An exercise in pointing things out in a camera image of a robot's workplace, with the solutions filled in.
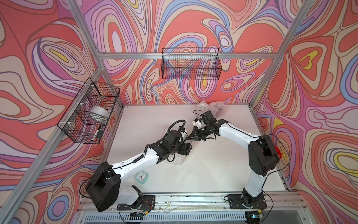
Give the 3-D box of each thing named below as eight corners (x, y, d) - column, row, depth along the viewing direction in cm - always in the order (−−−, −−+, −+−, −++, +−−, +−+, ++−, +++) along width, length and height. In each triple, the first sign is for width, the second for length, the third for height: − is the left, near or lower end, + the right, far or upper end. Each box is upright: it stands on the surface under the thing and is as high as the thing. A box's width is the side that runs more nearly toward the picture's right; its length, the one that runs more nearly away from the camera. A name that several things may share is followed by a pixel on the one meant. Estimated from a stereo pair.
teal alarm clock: (135, 179, 84) (134, 177, 81) (141, 170, 87) (140, 169, 85) (144, 185, 82) (143, 183, 79) (150, 176, 85) (149, 174, 83)
